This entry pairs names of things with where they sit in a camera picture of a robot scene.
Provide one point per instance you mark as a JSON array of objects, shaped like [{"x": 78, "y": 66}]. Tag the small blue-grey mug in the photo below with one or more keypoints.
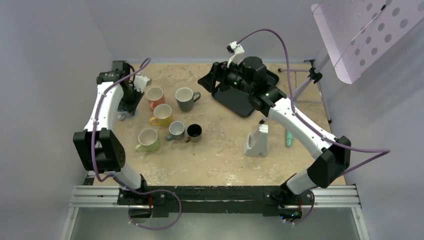
[{"x": 176, "y": 131}]

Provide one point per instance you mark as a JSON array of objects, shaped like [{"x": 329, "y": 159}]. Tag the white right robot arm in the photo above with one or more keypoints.
[{"x": 331, "y": 154}]

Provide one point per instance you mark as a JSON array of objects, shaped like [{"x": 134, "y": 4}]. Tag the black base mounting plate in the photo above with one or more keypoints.
[{"x": 266, "y": 200}]

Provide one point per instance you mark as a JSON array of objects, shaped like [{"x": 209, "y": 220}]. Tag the yellow mug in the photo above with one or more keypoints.
[{"x": 163, "y": 116}]

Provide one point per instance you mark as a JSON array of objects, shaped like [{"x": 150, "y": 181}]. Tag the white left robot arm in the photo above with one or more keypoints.
[{"x": 119, "y": 92}]

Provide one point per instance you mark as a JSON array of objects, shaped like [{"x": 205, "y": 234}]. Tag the brown ribbed mug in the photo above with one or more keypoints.
[{"x": 194, "y": 133}]

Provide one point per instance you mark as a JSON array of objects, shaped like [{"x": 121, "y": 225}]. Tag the white metronome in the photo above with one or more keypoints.
[{"x": 256, "y": 143}]

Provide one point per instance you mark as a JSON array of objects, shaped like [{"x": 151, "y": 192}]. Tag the grey-blue ceramic mug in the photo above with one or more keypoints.
[{"x": 186, "y": 98}]

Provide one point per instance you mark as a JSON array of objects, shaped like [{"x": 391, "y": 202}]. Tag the black plastic tray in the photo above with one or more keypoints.
[{"x": 234, "y": 100}]

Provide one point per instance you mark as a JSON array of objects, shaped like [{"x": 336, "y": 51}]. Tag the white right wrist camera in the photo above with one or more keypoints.
[{"x": 236, "y": 52}]

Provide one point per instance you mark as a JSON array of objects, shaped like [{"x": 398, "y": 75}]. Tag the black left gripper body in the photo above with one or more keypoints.
[{"x": 130, "y": 100}]

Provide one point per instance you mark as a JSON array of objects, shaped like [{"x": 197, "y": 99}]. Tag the perforated music stand desk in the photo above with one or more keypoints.
[{"x": 356, "y": 33}]

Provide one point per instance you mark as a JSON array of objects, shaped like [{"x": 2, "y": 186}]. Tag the teal handled tool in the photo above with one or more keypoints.
[{"x": 289, "y": 139}]

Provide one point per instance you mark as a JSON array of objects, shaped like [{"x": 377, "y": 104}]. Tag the music stand tripod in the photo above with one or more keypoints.
[{"x": 314, "y": 77}]

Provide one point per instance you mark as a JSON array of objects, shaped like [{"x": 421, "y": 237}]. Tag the aluminium frame rail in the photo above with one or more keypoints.
[{"x": 335, "y": 196}]

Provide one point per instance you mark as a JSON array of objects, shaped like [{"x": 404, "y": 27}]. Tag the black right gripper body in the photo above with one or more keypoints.
[{"x": 231, "y": 77}]

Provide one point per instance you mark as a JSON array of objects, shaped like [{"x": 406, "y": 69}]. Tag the green mug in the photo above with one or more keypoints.
[{"x": 148, "y": 141}]

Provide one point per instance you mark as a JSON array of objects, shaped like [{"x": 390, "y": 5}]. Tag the pink mug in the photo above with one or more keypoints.
[{"x": 155, "y": 96}]

